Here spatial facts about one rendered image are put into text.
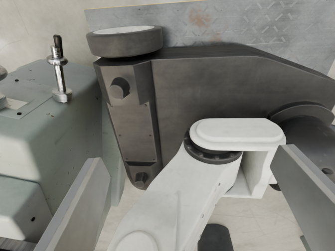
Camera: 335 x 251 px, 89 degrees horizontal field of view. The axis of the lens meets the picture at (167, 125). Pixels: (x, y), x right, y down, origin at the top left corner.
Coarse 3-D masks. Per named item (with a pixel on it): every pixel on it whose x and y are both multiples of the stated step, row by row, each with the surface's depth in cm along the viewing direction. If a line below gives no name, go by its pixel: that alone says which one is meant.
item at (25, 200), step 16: (0, 176) 53; (0, 192) 50; (16, 192) 51; (32, 192) 52; (0, 208) 47; (16, 208) 47; (32, 208) 53; (48, 208) 63; (0, 224) 47; (16, 224) 48; (32, 224) 55; (48, 224) 65; (32, 240) 57
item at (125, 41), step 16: (96, 32) 43; (112, 32) 50; (128, 32) 39; (144, 32) 39; (160, 32) 44; (96, 48) 41; (112, 48) 39; (128, 48) 39; (144, 48) 41; (160, 48) 45
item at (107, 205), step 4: (108, 188) 131; (108, 192) 135; (108, 196) 138; (108, 200) 142; (108, 204) 146; (104, 208) 131; (108, 208) 151; (104, 212) 135; (108, 212) 155; (104, 216) 139; (104, 220) 145; (100, 224) 130; (100, 228) 134; (100, 232) 140; (96, 240) 129; (96, 244) 135
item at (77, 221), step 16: (96, 160) 10; (80, 176) 9; (96, 176) 9; (80, 192) 8; (96, 192) 9; (64, 208) 7; (80, 208) 7; (96, 208) 9; (64, 224) 7; (80, 224) 7; (96, 224) 9; (48, 240) 6; (64, 240) 6; (80, 240) 7
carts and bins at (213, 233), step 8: (208, 224) 202; (216, 224) 200; (208, 232) 195; (216, 232) 193; (224, 232) 195; (200, 240) 195; (208, 240) 188; (216, 240) 186; (224, 240) 187; (200, 248) 189; (208, 248) 182; (216, 248) 180; (224, 248) 180; (232, 248) 187
